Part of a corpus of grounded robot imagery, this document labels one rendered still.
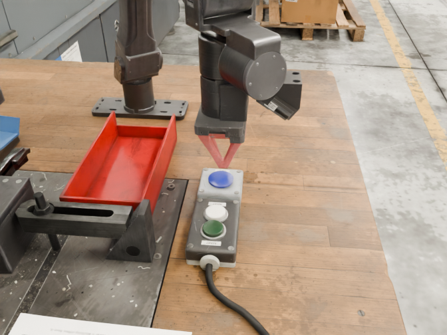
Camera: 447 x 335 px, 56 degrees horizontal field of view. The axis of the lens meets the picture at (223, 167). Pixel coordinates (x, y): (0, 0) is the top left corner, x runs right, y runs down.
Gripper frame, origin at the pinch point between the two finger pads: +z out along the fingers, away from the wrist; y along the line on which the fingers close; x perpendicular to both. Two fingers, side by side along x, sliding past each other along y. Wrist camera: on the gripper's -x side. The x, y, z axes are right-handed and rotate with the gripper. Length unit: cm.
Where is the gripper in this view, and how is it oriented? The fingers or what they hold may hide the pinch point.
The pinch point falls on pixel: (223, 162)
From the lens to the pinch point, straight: 63.7
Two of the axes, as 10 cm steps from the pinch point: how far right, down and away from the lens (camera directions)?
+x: -10.0, -0.4, 0.9
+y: 0.9, -5.8, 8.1
